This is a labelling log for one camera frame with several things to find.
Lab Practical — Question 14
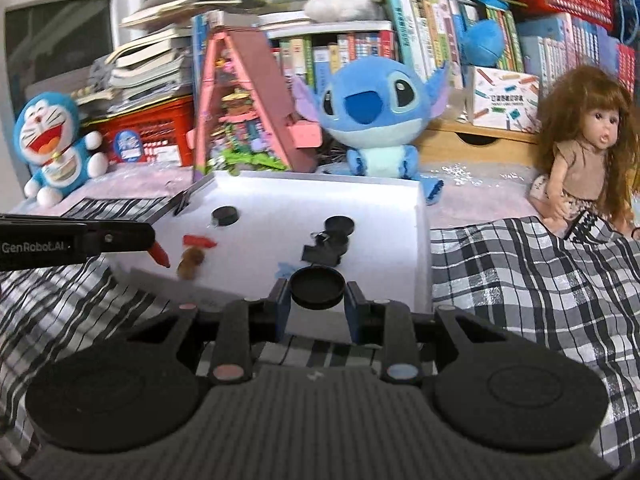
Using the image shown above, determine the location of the black round cap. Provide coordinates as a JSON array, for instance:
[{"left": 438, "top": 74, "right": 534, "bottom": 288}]
[{"left": 290, "top": 266, "right": 346, "bottom": 311}]

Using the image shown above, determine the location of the black binder clip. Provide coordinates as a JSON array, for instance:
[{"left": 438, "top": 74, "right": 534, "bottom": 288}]
[
  {"left": 300, "top": 233, "right": 343, "bottom": 266},
  {"left": 168, "top": 179, "right": 209, "bottom": 216}
]

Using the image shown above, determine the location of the black round lid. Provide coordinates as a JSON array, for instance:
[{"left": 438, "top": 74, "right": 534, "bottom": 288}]
[{"left": 210, "top": 206, "right": 240, "bottom": 226}]

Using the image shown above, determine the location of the black round puck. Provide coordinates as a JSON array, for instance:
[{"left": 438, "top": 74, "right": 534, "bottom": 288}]
[{"left": 324, "top": 214, "right": 355, "bottom": 236}]

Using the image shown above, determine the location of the small red toy piece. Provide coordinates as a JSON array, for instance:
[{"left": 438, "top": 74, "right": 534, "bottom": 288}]
[{"left": 182, "top": 234, "right": 217, "bottom": 249}]

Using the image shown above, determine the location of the black binder clip on box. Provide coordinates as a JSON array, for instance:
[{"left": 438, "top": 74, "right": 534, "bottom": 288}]
[{"left": 168, "top": 179, "right": 209, "bottom": 216}]

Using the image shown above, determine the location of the white shallow cardboard box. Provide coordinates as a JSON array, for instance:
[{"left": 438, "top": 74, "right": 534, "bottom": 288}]
[{"left": 106, "top": 171, "right": 432, "bottom": 313}]

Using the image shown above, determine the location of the brown wooden toy piece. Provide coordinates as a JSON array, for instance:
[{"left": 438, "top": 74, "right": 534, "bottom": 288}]
[{"left": 177, "top": 247, "right": 205, "bottom": 281}]

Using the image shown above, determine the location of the red plastic crate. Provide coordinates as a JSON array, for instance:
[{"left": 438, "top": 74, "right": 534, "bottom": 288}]
[{"left": 81, "top": 96, "right": 194, "bottom": 166}]

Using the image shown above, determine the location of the Doraemon plush toy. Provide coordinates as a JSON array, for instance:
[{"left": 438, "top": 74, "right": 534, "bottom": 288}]
[{"left": 13, "top": 92, "right": 108, "bottom": 208}]

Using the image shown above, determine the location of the pink triangular toy house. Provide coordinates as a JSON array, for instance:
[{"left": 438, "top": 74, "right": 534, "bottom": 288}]
[{"left": 192, "top": 26, "right": 322, "bottom": 182}]

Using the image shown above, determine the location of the stack of books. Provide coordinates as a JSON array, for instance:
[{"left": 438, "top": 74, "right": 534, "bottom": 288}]
[{"left": 72, "top": 0, "right": 242, "bottom": 112}]

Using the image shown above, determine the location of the black white plaid cloth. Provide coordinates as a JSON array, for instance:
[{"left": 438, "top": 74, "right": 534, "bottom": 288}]
[{"left": 1, "top": 214, "right": 639, "bottom": 466}]

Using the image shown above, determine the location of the wooden drawer box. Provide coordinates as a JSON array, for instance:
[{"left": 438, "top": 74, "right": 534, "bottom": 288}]
[{"left": 414, "top": 119, "right": 537, "bottom": 167}]

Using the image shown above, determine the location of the blue Stitch plush toy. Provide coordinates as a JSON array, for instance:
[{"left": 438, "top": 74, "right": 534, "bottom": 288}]
[{"left": 292, "top": 56, "right": 451, "bottom": 205}]

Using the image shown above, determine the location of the white patterned tissue box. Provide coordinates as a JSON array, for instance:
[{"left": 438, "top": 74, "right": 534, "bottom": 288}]
[{"left": 465, "top": 66, "right": 539, "bottom": 132}]

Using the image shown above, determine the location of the brown-haired baby doll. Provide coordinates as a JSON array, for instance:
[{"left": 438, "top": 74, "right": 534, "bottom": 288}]
[{"left": 528, "top": 65, "right": 639, "bottom": 235}]

